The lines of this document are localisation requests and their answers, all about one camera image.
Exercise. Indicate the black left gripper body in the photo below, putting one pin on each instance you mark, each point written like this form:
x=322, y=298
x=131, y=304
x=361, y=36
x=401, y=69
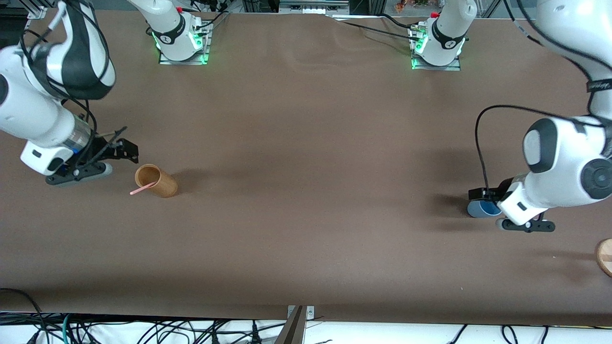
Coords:
x=503, y=187

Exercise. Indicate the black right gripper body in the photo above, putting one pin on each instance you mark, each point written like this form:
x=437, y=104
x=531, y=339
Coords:
x=102, y=146

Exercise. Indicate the blue cup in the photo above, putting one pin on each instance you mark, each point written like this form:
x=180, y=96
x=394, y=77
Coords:
x=478, y=210

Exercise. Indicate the pink chopstick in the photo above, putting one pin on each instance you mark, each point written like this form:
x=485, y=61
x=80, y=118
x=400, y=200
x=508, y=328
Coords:
x=138, y=191

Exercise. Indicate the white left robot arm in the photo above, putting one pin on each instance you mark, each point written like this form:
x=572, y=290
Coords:
x=564, y=162

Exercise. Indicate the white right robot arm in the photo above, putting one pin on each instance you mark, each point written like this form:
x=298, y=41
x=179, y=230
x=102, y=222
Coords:
x=28, y=114

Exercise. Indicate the brown wooden cup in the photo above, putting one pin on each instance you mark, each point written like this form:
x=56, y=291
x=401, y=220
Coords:
x=165, y=186

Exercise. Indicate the round wooden disc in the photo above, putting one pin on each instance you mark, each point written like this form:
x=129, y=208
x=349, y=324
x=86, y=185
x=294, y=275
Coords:
x=606, y=258

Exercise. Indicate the dark metal bar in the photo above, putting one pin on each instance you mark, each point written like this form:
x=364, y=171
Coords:
x=292, y=329

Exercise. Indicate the grey metal box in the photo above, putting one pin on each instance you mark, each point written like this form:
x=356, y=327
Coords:
x=313, y=6

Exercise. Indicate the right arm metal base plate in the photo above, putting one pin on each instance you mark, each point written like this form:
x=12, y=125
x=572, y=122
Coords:
x=184, y=62

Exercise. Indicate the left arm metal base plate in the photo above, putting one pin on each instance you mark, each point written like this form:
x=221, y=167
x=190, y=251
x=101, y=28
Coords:
x=437, y=68

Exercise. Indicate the small metal bracket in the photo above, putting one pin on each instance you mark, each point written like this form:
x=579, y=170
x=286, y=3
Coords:
x=310, y=313

